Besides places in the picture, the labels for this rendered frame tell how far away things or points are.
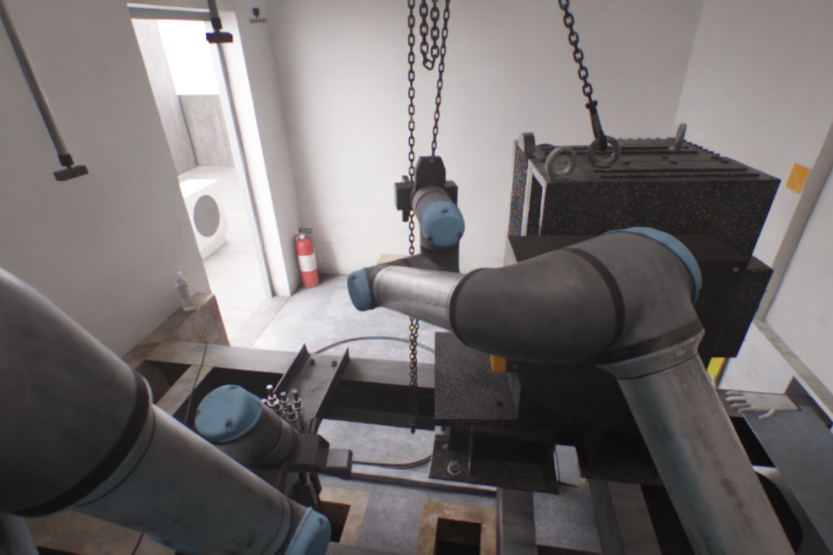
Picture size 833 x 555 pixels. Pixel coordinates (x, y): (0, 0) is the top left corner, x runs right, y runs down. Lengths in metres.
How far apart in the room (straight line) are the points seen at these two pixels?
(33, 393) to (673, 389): 0.50
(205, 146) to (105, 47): 6.27
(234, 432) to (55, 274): 1.57
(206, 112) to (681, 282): 8.14
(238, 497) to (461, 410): 0.99
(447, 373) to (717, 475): 1.05
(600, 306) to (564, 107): 2.98
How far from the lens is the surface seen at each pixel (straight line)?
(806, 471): 1.92
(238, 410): 0.62
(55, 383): 0.30
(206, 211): 4.80
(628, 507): 1.57
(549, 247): 0.97
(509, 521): 1.45
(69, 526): 1.78
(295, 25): 3.58
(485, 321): 0.44
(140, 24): 8.16
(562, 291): 0.42
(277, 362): 2.01
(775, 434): 2.00
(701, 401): 0.52
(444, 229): 0.75
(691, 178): 1.11
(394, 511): 2.24
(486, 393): 1.43
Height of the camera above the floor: 1.89
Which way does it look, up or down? 29 degrees down
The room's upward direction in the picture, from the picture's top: 2 degrees counter-clockwise
